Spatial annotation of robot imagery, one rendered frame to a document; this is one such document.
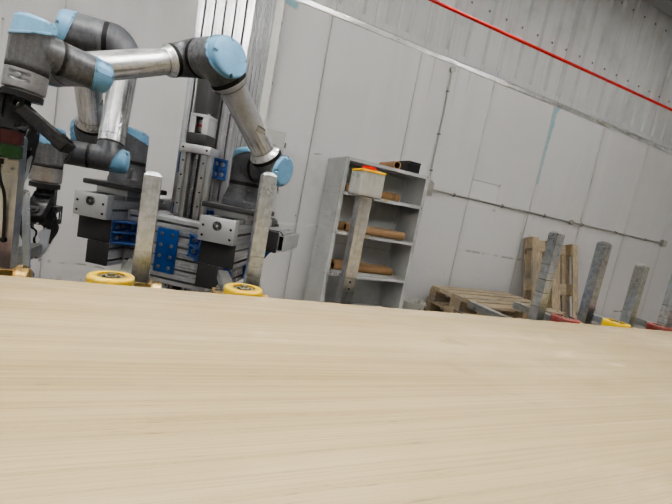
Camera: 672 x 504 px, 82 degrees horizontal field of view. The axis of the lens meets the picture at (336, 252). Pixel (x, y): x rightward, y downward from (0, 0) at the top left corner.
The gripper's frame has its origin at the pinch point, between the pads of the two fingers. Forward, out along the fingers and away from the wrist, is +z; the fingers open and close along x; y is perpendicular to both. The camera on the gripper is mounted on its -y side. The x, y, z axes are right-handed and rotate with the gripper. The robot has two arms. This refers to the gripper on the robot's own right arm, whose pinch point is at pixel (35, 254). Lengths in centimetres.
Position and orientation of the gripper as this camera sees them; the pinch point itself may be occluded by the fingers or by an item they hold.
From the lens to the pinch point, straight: 135.9
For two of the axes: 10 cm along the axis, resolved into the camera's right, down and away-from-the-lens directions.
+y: -3.6, -1.8, 9.2
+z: -1.8, 9.8, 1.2
